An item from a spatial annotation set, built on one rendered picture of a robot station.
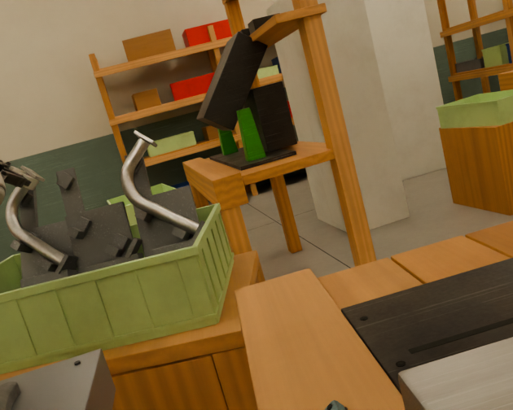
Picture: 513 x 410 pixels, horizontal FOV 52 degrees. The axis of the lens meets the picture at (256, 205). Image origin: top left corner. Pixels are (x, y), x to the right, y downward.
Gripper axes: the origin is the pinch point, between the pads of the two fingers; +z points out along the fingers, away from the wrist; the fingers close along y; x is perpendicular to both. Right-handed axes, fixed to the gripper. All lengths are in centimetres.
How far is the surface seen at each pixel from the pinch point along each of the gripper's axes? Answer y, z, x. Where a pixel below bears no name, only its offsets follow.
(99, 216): -22.5, 4.0, -3.2
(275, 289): -76, -27, -15
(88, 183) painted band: 310, 489, 42
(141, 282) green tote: -50, -15, 0
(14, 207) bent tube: -2.1, 1.4, 7.5
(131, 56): 315, 419, -120
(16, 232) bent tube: -7.4, 0.7, 11.7
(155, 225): -35.4, 6.5, -9.3
